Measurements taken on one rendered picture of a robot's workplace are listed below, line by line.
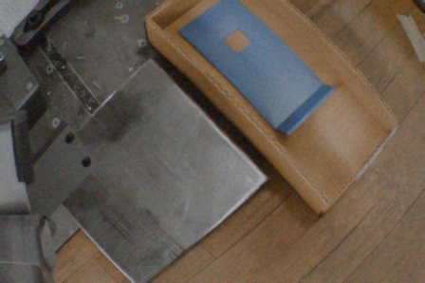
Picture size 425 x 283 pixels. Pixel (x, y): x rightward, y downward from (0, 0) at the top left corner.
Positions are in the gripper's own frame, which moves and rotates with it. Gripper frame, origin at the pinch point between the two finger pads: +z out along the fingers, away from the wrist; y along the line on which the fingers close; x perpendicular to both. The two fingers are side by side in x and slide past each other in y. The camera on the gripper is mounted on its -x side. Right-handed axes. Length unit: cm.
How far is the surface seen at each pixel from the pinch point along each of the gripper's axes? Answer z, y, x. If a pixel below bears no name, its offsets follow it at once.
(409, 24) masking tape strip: 1, -18, -50
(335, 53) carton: -2.6, -12.4, -35.6
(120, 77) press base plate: 9.9, -3.4, -19.7
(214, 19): 7.9, -4.7, -30.4
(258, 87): 3.8, -11.8, -28.2
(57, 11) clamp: 8.4, 9.0, -18.3
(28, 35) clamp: 8.7, 9.5, -14.0
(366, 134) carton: -1.3, -21.6, -33.7
